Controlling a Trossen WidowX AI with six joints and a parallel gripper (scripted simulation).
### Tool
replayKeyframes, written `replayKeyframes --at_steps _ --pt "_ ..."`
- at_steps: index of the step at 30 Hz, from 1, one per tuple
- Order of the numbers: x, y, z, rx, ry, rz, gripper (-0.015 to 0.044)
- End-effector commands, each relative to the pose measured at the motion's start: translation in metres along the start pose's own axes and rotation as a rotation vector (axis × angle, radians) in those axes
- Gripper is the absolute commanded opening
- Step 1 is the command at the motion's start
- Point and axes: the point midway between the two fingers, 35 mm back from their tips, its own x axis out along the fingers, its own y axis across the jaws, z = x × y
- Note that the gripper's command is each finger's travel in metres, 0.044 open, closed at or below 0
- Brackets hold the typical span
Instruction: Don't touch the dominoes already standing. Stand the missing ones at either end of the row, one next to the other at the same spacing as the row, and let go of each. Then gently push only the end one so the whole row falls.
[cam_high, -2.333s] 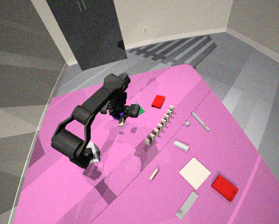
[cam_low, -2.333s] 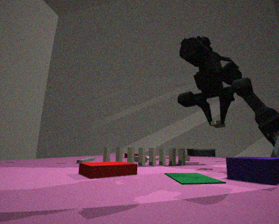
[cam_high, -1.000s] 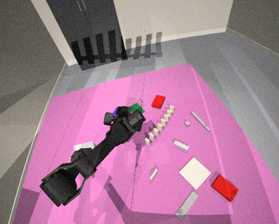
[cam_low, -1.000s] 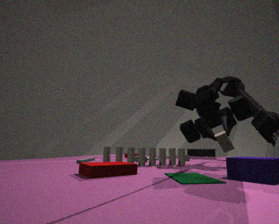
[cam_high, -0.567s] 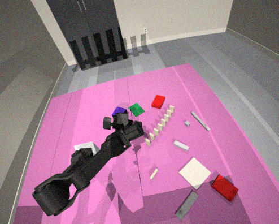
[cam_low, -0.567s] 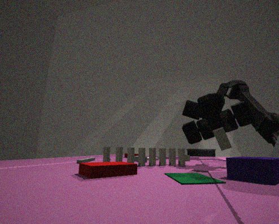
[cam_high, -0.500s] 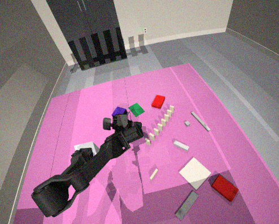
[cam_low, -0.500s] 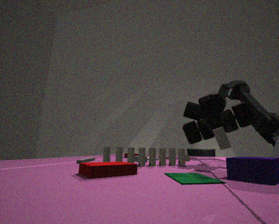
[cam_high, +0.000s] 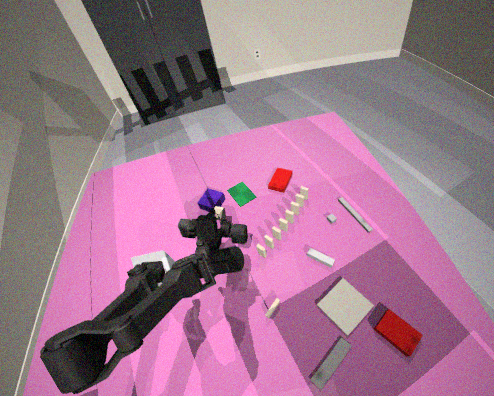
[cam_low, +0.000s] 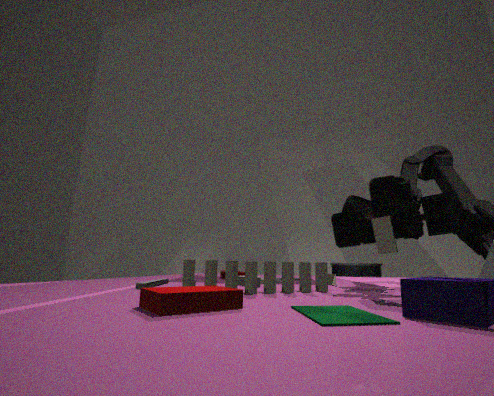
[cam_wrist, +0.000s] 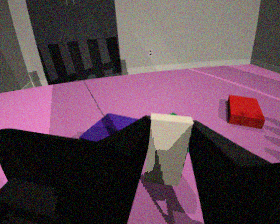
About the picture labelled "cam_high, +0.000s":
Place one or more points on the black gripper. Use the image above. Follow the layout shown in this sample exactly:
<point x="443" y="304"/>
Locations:
<point x="237" y="232"/>

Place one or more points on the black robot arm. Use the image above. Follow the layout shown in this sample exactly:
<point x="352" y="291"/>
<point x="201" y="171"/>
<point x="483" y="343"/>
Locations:
<point x="75" y="357"/>

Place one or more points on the purple block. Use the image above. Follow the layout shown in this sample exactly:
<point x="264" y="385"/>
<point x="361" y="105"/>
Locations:
<point x="210" y="199"/>

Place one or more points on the green flat panel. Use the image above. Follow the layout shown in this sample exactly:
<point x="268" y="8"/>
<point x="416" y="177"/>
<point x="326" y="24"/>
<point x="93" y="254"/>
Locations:
<point x="241" y="194"/>

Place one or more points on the cream flat square tile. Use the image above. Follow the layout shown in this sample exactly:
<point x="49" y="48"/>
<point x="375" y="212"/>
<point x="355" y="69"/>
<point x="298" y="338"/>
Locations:
<point x="345" y="306"/>

